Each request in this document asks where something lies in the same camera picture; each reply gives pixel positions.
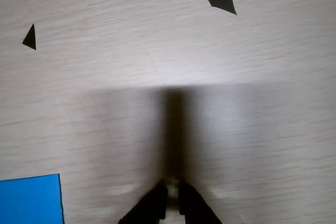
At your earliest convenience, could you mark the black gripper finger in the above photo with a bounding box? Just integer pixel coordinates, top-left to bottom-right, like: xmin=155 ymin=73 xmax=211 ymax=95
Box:
xmin=118 ymin=178 xmax=169 ymax=224
xmin=178 ymin=181 xmax=224 ymax=224

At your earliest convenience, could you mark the blue paper sheet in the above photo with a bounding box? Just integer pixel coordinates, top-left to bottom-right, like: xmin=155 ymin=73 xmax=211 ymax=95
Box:
xmin=0 ymin=173 xmax=65 ymax=224

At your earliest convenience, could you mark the narrow black tape triangle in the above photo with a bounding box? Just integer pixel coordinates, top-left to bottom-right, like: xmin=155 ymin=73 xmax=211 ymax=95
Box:
xmin=22 ymin=24 xmax=37 ymax=51

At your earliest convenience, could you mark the black tape pentagon mark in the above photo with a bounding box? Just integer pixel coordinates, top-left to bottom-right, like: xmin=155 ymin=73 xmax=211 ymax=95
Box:
xmin=207 ymin=0 xmax=238 ymax=16

